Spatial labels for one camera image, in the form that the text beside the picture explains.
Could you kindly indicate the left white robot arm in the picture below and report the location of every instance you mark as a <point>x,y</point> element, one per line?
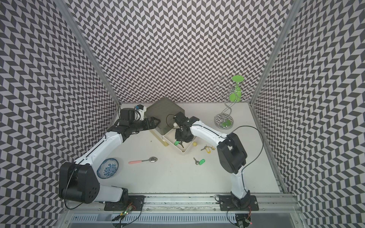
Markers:
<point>78,180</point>

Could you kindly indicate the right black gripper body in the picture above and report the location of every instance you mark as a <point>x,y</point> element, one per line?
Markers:
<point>180,135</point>

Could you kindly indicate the chrome spiral mug tree stand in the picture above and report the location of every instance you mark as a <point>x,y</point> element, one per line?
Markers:
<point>232,92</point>

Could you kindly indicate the keys with yellow tag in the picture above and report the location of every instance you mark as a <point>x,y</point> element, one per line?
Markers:
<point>208,149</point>

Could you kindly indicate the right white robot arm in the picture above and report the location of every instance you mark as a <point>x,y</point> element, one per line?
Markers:
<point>231,153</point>

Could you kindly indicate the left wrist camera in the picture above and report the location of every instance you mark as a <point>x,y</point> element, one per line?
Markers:
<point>140,110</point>

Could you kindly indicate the aluminium front rail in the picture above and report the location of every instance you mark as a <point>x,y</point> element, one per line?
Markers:
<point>207,203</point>

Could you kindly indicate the grey drawer cabinet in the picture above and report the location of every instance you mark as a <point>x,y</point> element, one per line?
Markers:
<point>164,110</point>

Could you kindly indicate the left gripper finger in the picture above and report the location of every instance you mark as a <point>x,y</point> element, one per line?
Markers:
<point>155,126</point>
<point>156,121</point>

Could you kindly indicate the blue patterned white plate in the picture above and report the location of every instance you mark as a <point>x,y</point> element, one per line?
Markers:
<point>108,168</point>

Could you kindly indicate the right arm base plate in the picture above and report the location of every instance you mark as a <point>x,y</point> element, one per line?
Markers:
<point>232,203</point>

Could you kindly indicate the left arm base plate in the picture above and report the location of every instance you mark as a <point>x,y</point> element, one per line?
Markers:
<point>136,201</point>

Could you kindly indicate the keys with green tag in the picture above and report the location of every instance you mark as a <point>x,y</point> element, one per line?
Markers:
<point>199,162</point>

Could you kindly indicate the pink handled metal spoon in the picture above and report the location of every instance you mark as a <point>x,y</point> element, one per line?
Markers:
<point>151,159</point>

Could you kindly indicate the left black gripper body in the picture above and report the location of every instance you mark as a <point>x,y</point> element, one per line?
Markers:
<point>139,125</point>

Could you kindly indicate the white drawer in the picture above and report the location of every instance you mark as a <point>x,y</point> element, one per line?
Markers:
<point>181,147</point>

